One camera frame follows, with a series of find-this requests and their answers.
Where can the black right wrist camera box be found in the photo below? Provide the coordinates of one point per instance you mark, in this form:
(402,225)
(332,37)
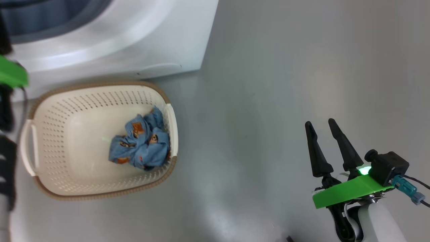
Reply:
(389,168)

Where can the white front-load washing machine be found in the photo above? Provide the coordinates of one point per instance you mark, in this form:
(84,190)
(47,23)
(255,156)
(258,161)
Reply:
(134,40)

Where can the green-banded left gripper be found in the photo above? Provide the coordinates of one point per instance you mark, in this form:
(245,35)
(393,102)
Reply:
(11,75)

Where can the blue bear-print garment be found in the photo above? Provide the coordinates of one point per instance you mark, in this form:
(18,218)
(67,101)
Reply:
(147,151)

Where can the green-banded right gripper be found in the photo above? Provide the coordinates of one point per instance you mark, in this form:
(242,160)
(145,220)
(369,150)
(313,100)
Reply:
(349,193)

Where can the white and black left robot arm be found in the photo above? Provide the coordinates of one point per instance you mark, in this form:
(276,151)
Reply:
(6,168)

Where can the grey rubber door seal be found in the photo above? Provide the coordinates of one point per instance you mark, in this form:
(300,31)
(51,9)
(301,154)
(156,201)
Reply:
(50,20)

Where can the cream perforated laundry basket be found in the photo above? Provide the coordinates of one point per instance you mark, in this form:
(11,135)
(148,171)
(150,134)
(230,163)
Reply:
(84,151)

